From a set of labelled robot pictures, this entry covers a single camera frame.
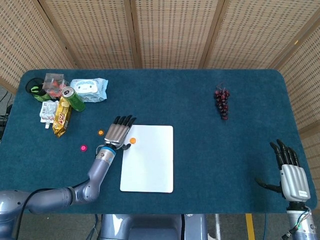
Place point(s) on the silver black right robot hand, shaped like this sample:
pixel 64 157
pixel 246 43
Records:
pixel 294 181

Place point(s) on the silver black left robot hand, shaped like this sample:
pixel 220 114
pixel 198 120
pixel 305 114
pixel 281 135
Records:
pixel 117 133

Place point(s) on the orange disc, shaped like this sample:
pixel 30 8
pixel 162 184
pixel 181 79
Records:
pixel 132 140
pixel 100 132

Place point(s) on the pink disc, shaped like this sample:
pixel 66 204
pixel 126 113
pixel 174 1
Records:
pixel 83 148

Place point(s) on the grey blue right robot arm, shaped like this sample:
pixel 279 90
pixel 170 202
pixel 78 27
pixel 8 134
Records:
pixel 300 232

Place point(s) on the white rectangular board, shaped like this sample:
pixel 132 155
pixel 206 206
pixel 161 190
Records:
pixel 150 165

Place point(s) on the light blue wet wipes pack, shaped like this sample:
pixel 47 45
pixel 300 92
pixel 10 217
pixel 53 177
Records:
pixel 92 87

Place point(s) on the green drink can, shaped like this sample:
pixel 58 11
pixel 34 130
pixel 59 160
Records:
pixel 75 101

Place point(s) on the gold snack bag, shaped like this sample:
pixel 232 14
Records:
pixel 61 120

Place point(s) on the yellow floor tape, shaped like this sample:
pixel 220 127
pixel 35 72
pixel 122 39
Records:
pixel 250 227

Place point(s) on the white spout pouch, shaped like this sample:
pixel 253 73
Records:
pixel 47 110

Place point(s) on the red orange toy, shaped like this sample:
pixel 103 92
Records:
pixel 53 93

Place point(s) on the clear plastic box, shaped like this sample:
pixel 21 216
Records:
pixel 52 80

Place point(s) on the blue table mat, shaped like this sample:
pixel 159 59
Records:
pixel 200 162

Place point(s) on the metal table leg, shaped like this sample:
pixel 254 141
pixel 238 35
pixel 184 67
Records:
pixel 218 227

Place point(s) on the grey blue robot torso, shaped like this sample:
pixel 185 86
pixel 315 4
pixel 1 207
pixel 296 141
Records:
pixel 150 227

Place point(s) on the dark red grape bunch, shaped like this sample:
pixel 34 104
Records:
pixel 222 100

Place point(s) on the bamboo folding screen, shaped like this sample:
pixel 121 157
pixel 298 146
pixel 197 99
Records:
pixel 175 30

